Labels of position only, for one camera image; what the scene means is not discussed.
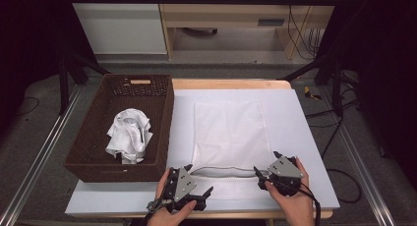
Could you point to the black metal stand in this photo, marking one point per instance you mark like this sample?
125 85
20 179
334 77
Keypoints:
64 88
337 88

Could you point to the person's left hand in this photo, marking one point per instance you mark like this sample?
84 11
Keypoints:
164 216

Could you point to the white cabinet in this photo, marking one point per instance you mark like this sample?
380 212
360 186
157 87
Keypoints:
121 26

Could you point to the person's right hand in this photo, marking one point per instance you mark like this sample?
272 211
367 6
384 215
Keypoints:
296 206

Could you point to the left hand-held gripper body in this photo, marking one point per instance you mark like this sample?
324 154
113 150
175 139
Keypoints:
183 185

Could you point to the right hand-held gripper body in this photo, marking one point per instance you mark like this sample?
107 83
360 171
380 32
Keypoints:
284 173

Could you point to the wooden table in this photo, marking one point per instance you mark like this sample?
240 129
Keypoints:
229 84

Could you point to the aluminium rail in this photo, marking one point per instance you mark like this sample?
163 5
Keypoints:
39 147
357 160

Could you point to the yellow and black tool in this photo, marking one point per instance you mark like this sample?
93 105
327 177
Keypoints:
308 93

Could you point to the light wooden desk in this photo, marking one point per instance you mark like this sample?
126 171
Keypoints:
226 13

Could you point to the brown woven basket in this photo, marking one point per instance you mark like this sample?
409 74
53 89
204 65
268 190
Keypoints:
98 144

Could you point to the white garment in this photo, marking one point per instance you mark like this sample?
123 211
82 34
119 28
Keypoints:
129 137

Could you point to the white mesh laundry bag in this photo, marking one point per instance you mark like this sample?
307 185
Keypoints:
229 134

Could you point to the white board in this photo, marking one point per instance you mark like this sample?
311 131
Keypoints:
295 127

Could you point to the black horizontal bar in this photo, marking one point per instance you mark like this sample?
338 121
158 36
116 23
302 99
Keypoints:
196 0

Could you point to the black curtain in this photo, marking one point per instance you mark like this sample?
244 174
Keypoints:
29 39
387 72

